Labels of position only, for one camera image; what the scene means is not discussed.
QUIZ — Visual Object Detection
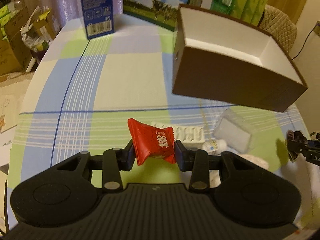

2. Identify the dark purple velvet scrunchie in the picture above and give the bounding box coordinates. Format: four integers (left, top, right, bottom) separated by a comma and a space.
285, 129, 308, 163

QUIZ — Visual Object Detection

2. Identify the red candy wrapper packet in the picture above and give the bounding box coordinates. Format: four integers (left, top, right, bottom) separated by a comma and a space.
127, 118, 176, 166

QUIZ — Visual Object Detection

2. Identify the small white medicine bottle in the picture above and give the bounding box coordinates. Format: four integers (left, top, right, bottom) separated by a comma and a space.
202, 139, 228, 155

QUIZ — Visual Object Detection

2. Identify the white plastic comb rack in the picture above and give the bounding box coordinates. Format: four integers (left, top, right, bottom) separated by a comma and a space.
151, 121, 206, 148

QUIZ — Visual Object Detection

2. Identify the clear plastic case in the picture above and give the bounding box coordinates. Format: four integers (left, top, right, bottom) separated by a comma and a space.
213, 108, 257, 154

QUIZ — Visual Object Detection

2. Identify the brown cardboard box white inside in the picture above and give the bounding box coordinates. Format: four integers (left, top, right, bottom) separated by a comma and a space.
172, 4, 308, 112

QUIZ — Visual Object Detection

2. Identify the quilted beige chair cover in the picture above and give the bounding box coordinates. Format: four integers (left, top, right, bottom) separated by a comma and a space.
258, 5, 297, 53

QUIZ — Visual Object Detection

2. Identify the brown cardboard carton floor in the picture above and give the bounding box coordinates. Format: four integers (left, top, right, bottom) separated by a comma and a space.
0, 2, 61, 77

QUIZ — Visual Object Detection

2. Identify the blue milk carton box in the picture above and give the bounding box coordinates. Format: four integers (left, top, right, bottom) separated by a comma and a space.
80, 0, 114, 40

